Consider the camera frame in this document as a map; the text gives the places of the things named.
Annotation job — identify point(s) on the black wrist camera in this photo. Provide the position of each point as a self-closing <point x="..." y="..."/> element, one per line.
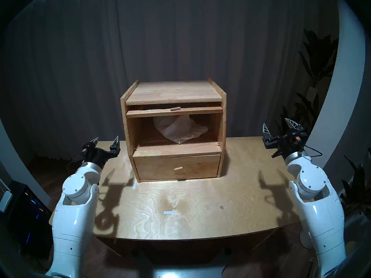
<point x="294" y="137"/>
<point x="87" y="148"/>

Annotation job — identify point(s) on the white round plant pot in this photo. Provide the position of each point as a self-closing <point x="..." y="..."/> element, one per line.
<point x="304" y="242"/>

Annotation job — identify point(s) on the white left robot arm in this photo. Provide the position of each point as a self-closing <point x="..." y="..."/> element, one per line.
<point x="75" y="213"/>

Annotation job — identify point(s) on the white shirt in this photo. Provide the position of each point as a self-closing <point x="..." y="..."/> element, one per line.
<point x="179" y="129"/>

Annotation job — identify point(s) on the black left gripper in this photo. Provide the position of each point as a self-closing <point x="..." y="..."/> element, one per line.
<point x="99" y="157"/>

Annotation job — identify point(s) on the white box device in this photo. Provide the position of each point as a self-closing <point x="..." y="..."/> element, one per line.
<point x="5" y="200"/>

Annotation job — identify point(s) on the dark spiky potted plant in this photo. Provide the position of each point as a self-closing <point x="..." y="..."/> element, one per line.
<point x="358" y="187"/>

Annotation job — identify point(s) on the grey pleated curtain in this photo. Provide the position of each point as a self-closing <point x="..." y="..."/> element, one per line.
<point x="174" y="34"/>

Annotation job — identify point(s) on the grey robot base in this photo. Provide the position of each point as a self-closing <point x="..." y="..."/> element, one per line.
<point x="188" y="273"/>

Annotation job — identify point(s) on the white curved partition panel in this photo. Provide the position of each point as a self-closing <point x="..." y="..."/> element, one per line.
<point x="14" y="164"/>
<point x="342" y="92"/>

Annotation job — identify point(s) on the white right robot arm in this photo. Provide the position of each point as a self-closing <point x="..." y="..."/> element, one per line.
<point x="318" y="208"/>

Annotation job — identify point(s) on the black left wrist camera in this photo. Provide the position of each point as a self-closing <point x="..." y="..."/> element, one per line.
<point x="87" y="148"/>

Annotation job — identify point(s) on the black computer tower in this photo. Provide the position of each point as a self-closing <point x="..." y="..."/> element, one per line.
<point x="29" y="216"/>

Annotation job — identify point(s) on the wooden cabinet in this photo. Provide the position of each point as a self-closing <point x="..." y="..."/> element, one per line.
<point x="174" y="92"/>

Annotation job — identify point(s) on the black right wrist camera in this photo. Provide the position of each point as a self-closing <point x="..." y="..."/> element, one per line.
<point x="294" y="137"/>

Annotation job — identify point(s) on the white plant label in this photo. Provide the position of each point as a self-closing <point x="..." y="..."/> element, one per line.
<point x="312" y="92"/>

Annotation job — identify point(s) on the tall dark leafy plant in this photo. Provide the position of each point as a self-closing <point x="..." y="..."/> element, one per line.
<point x="316" y="60"/>

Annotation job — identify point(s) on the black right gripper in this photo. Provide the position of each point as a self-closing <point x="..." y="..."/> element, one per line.
<point x="289" y="150"/>

